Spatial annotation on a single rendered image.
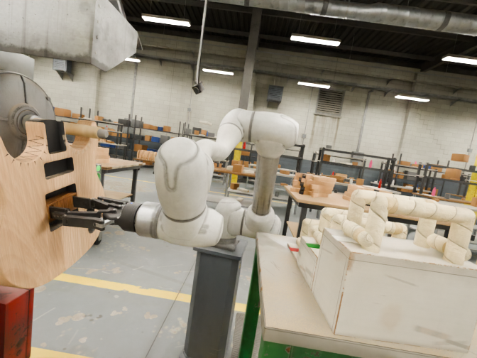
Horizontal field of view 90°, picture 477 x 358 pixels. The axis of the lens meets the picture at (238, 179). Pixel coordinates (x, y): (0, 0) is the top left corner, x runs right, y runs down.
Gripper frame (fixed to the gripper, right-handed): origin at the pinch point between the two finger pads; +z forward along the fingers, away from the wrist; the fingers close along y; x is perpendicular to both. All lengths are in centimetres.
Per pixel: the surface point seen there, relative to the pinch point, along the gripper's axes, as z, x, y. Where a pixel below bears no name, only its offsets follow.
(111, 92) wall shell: 665, 40, 1125
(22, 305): 31, -50, 13
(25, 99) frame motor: 16.3, 25.2, 8.8
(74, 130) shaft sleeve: 1.5, 19.1, 6.6
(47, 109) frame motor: 17.1, 22.8, 16.6
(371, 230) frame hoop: -71, 11, -11
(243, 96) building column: -1, 76, 713
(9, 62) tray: 21.8, 34.2, 10.8
